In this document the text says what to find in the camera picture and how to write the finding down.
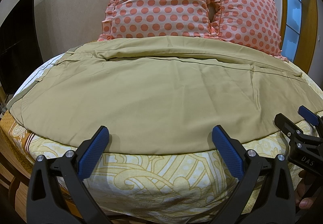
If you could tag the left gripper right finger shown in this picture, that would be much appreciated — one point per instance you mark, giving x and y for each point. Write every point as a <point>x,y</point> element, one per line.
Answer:
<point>275,202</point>

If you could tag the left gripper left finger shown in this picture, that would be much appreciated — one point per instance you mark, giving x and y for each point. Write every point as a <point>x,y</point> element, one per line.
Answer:
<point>45,202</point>

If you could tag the right polka dot pillow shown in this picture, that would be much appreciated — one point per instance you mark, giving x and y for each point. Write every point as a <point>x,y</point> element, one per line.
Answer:
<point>251,23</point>

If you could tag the khaki beige pants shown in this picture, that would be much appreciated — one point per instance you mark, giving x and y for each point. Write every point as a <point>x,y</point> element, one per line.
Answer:
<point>162,95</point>

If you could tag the yellow paisley bed sheet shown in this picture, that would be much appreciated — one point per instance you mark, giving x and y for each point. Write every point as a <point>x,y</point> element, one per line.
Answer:
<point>176,188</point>

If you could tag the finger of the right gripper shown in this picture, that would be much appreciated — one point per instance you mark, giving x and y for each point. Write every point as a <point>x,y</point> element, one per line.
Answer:
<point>309,116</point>
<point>288,128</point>

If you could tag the person's right hand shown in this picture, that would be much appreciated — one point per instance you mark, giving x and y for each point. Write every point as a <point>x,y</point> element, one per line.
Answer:
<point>302,201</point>

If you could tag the window with wooden frame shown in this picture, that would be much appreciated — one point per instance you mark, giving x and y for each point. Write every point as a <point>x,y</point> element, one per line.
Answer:
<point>298,30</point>

